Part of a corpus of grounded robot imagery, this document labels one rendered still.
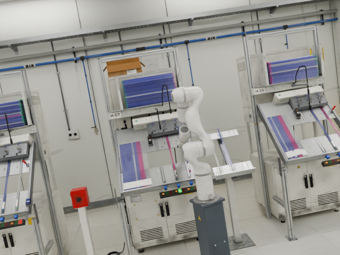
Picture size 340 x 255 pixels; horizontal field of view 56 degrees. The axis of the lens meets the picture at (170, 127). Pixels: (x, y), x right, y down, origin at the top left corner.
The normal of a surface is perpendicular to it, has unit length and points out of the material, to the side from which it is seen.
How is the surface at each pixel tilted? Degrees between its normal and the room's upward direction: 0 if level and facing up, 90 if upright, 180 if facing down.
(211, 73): 90
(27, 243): 90
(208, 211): 90
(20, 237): 90
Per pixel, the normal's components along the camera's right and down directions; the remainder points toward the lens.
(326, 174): 0.11, 0.10
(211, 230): 0.43, 0.04
